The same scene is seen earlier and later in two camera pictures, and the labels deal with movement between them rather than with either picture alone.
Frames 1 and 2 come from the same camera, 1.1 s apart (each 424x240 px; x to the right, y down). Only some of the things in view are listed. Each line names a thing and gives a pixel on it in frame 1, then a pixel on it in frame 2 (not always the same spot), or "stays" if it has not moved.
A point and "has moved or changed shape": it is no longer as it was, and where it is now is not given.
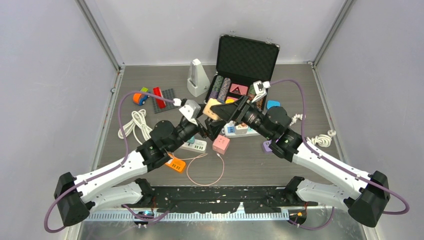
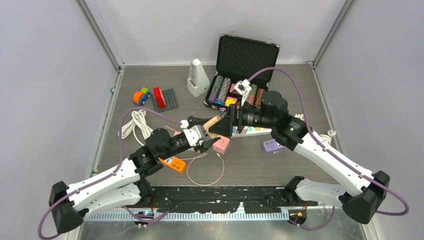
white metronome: x=197 y=83 stays
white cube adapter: x=260 y=89 → x=243 y=87
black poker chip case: x=245 y=67 stays
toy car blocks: x=140 y=99 stays
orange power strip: x=176 y=164 stays
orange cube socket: x=208 y=112 has moved or changed shape
